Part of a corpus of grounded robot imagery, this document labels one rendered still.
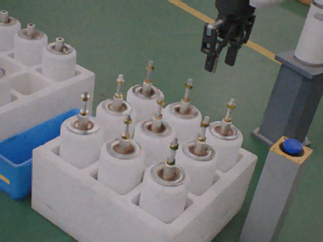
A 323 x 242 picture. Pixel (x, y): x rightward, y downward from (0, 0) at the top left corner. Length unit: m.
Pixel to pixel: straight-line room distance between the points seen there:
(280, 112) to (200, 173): 0.58
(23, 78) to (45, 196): 0.42
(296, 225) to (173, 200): 0.49
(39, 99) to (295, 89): 0.75
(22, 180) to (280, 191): 0.61
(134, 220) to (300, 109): 0.74
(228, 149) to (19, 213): 0.52
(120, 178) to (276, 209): 0.35
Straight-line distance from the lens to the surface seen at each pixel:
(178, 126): 1.18
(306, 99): 1.53
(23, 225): 1.21
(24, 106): 1.31
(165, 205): 0.98
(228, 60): 1.00
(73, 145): 1.08
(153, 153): 1.10
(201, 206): 1.05
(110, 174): 1.03
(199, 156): 1.06
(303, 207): 1.44
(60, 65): 1.41
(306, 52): 1.50
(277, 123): 1.59
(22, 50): 1.49
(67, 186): 1.10
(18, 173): 1.21
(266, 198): 1.10
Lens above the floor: 0.86
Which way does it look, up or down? 32 degrees down
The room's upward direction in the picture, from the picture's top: 10 degrees clockwise
